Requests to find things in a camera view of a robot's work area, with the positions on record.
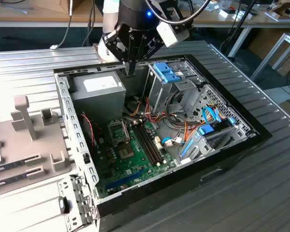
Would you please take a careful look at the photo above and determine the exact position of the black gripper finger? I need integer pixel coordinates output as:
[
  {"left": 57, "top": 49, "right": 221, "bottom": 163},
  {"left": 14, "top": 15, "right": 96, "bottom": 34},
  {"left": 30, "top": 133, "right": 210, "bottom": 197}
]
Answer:
[
  {"left": 103, "top": 25, "right": 131, "bottom": 77},
  {"left": 130, "top": 33, "right": 165, "bottom": 77}
]

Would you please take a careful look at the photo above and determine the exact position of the CPU socket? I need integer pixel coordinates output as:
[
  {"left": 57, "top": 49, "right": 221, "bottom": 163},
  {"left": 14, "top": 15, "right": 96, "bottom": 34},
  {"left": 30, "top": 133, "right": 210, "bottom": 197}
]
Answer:
[{"left": 119, "top": 144, "right": 135, "bottom": 160}]

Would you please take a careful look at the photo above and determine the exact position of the blue plastic drive latch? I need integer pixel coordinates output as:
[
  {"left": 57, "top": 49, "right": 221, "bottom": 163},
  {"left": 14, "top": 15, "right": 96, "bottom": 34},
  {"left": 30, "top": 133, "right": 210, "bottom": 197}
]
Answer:
[
  {"left": 163, "top": 73, "right": 182, "bottom": 84},
  {"left": 153, "top": 62, "right": 175, "bottom": 76}
]

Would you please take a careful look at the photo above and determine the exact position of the silver disk bay cage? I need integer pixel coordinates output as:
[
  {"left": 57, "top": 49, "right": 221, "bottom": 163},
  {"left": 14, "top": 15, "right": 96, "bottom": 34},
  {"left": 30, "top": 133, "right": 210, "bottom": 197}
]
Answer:
[{"left": 142, "top": 60, "right": 206, "bottom": 116}]

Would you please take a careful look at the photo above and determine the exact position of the brown cardboard box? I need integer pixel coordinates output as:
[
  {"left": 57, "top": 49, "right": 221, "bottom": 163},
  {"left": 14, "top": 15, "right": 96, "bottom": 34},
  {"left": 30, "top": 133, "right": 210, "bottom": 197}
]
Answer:
[{"left": 29, "top": 0, "right": 84, "bottom": 15}]

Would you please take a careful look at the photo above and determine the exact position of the grey power supply unit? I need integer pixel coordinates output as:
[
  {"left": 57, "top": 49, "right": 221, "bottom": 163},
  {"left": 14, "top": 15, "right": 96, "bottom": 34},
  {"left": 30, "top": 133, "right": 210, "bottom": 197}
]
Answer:
[{"left": 69, "top": 72, "right": 127, "bottom": 121}]

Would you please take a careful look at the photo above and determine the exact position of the long wooden desk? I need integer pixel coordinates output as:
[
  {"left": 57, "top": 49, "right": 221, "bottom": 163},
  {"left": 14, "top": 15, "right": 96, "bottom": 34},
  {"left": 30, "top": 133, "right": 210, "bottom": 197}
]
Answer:
[{"left": 0, "top": 0, "right": 290, "bottom": 28}]

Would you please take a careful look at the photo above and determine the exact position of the perforated silver drive cage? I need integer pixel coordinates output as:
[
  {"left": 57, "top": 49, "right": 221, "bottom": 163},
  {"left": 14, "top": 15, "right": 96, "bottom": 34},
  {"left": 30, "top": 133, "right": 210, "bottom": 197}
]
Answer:
[{"left": 177, "top": 84, "right": 258, "bottom": 166}]

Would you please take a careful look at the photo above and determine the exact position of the black stand pole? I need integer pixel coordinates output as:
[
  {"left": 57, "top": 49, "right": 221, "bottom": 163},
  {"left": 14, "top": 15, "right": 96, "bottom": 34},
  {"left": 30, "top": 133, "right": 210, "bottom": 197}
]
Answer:
[{"left": 219, "top": 0, "right": 257, "bottom": 58}]

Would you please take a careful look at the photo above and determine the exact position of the black case fan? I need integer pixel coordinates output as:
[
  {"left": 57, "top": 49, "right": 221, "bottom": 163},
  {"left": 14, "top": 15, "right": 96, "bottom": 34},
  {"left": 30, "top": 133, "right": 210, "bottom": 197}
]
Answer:
[{"left": 80, "top": 113, "right": 99, "bottom": 152}]

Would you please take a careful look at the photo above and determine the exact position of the black RAM slot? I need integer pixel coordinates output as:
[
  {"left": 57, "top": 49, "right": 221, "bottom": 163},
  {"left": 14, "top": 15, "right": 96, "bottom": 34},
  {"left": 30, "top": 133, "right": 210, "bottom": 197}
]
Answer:
[
  {"left": 132, "top": 123, "right": 160, "bottom": 166},
  {"left": 137, "top": 122, "right": 165, "bottom": 164}
]

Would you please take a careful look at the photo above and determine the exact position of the hard disk in blue carrier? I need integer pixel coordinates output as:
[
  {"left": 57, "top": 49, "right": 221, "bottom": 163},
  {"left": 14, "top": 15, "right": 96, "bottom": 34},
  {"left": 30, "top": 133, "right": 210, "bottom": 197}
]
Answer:
[{"left": 197, "top": 120, "right": 234, "bottom": 145}]

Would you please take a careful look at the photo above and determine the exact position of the green motherboard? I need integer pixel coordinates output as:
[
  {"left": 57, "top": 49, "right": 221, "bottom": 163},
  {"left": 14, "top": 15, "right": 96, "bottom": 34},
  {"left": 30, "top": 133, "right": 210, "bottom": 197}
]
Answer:
[{"left": 94, "top": 118, "right": 177, "bottom": 199}]

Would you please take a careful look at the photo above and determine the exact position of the blue expansion slot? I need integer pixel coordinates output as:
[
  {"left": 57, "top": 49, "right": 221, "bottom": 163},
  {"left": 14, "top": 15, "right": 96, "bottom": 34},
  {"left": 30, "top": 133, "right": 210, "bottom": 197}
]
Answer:
[{"left": 105, "top": 168, "right": 146, "bottom": 191}]

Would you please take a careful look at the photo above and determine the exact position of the open cardboard box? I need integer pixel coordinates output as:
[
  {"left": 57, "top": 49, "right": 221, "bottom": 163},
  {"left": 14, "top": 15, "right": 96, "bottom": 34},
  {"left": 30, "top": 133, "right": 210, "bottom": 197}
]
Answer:
[{"left": 268, "top": 1, "right": 290, "bottom": 22}]

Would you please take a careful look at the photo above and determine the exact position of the grey parts rack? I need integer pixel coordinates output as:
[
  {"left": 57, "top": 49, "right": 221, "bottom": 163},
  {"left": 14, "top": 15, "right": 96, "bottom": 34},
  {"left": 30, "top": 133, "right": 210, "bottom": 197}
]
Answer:
[{"left": 0, "top": 95, "right": 72, "bottom": 196}]

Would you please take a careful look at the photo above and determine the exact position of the black PC case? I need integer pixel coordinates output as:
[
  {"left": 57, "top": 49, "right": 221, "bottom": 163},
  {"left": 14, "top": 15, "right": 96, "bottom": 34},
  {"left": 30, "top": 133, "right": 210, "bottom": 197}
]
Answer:
[{"left": 53, "top": 54, "right": 273, "bottom": 232}]

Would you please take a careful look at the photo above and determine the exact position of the dark RAM stick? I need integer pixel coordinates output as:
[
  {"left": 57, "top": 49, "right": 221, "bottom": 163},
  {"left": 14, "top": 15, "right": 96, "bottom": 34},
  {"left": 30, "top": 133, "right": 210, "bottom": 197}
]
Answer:
[
  {"left": 0, "top": 158, "right": 27, "bottom": 174},
  {"left": 0, "top": 173, "right": 29, "bottom": 189}
]

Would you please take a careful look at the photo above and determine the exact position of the black blue case latch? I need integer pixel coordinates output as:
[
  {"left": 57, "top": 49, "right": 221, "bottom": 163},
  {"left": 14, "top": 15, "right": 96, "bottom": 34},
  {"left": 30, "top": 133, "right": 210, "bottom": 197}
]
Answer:
[{"left": 58, "top": 196, "right": 71, "bottom": 214}]

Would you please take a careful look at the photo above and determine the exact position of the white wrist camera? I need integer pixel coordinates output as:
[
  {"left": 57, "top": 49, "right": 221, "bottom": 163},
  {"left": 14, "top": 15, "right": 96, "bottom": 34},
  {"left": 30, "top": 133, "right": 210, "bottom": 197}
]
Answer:
[{"left": 156, "top": 21, "right": 191, "bottom": 48}]

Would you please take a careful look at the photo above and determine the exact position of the cable with white plug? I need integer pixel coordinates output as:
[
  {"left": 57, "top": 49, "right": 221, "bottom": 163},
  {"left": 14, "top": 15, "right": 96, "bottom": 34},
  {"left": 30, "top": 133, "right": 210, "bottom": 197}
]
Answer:
[{"left": 49, "top": 0, "right": 74, "bottom": 51}]

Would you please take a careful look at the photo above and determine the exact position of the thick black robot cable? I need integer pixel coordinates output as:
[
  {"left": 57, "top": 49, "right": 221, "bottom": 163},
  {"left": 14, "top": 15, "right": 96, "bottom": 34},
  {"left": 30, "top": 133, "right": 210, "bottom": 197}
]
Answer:
[{"left": 145, "top": 0, "right": 212, "bottom": 25}]

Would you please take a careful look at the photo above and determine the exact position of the blue flat data wire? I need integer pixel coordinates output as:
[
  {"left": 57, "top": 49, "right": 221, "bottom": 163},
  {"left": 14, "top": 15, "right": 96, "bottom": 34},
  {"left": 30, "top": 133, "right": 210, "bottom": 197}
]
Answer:
[{"left": 202, "top": 107, "right": 225, "bottom": 124}]

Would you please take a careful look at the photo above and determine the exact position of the red twisted fan wire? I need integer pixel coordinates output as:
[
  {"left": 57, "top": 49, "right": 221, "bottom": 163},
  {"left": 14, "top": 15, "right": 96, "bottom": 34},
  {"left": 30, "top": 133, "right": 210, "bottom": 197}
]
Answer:
[{"left": 80, "top": 111, "right": 99, "bottom": 148}]

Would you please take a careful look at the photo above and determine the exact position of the blue carrier rail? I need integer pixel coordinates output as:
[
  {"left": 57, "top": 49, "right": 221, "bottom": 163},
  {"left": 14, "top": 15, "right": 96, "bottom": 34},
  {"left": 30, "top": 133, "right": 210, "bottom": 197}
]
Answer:
[{"left": 180, "top": 139, "right": 194, "bottom": 160}]

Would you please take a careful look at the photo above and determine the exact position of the aluminium profile frame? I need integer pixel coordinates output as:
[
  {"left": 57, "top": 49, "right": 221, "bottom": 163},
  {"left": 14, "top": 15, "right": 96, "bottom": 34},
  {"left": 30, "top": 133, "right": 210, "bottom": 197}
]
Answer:
[{"left": 250, "top": 32, "right": 290, "bottom": 82}]

